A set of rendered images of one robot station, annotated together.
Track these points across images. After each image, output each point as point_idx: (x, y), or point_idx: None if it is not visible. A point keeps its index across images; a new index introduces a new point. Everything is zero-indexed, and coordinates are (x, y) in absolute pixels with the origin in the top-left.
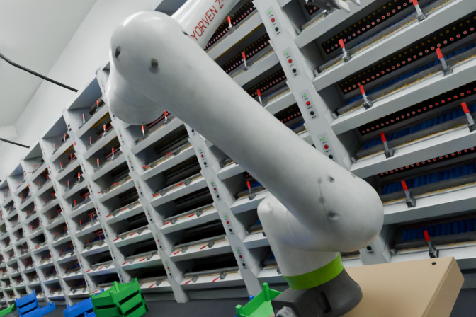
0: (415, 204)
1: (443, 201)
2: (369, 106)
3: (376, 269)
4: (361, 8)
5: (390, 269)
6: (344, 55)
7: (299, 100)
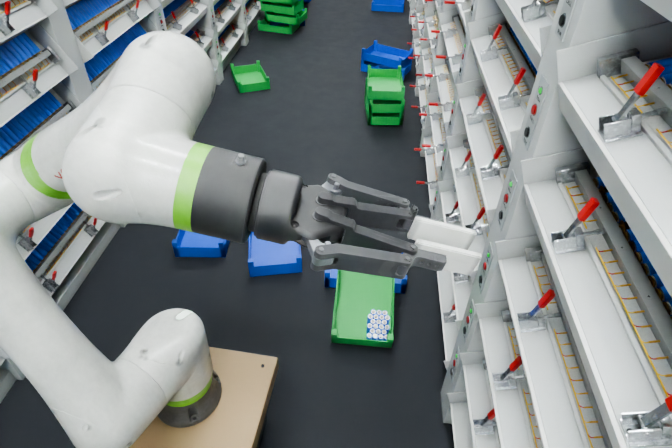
0: (479, 434)
1: None
2: (520, 327)
3: (244, 426)
4: (631, 229)
5: (233, 443)
6: (564, 232)
7: (508, 176)
